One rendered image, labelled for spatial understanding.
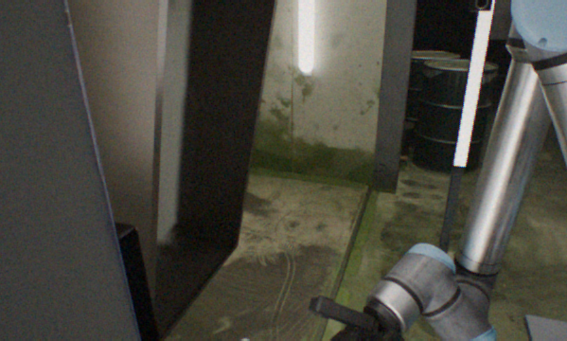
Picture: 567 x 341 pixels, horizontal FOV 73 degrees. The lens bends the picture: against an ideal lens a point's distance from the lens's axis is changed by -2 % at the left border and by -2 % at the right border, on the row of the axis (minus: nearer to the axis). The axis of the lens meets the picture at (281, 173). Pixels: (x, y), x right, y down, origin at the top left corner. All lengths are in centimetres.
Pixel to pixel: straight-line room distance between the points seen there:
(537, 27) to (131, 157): 72
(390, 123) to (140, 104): 231
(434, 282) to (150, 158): 59
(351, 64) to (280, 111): 65
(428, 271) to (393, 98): 219
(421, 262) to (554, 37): 42
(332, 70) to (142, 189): 220
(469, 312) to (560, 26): 50
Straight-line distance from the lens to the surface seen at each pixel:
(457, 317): 81
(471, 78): 200
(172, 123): 153
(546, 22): 58
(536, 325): 118
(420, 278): 76
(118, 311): 17
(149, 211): 90
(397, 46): 282
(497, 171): 80
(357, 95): 290
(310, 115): 301
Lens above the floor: 136
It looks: 24 degrees down
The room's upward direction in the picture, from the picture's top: 1 degrees counter-clockwise
